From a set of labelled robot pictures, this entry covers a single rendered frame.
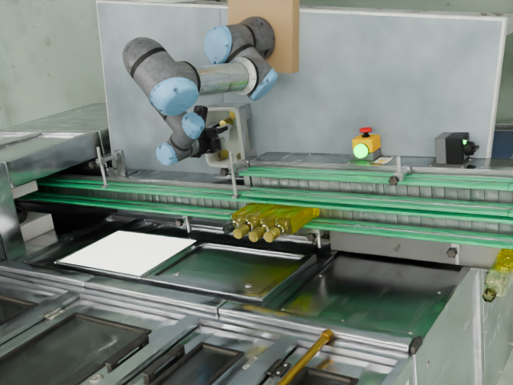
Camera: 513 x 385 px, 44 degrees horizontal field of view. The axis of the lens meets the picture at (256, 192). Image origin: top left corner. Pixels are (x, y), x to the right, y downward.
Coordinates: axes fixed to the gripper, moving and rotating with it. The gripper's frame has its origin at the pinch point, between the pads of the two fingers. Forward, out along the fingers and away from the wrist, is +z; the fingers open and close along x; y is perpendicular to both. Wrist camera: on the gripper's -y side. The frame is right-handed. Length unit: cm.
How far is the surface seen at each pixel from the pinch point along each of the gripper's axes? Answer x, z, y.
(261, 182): 18.2, -7.5, 19.1
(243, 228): 27, -34, 25
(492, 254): 96, -8, 37
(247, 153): 8.9, -0.3, 10.5
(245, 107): 8.9, 2.0, -5.9
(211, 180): -6.6, -3.9, 20.8
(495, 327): 90, 20, 77
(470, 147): 89, -1, 6
